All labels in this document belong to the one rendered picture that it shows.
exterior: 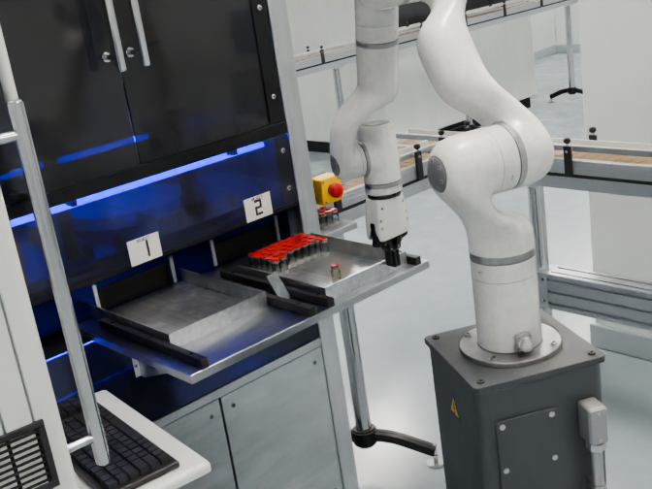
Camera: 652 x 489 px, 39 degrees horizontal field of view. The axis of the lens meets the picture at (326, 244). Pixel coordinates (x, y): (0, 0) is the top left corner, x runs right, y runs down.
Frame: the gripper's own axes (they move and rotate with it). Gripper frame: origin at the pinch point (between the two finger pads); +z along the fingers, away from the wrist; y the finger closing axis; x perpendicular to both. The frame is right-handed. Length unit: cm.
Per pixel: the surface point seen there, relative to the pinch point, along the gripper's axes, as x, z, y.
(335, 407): -39, 54, -8
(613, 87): -28, -10, -144
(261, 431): -39, 49, 18
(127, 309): -43, 4, 47
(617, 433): -2, 92, -92
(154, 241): -39, -11, 38
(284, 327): -0.1, 4.3, 33.9
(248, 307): -13.0, 2.5, 33.0
